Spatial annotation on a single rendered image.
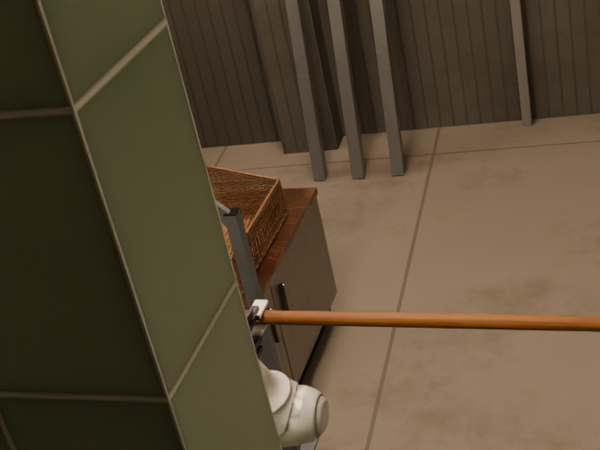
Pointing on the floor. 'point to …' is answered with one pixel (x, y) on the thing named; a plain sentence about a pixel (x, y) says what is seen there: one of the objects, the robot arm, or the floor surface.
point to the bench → (297, 279)
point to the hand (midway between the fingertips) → (259, 317)
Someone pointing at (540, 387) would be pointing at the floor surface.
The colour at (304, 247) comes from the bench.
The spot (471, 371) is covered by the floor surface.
